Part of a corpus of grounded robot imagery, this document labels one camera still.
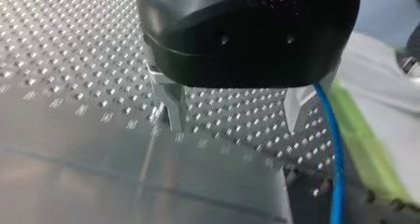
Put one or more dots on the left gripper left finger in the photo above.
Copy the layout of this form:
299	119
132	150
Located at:
172	100

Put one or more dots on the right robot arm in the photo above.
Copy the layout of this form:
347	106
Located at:
411	52

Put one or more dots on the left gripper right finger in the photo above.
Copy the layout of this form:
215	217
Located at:
297	106

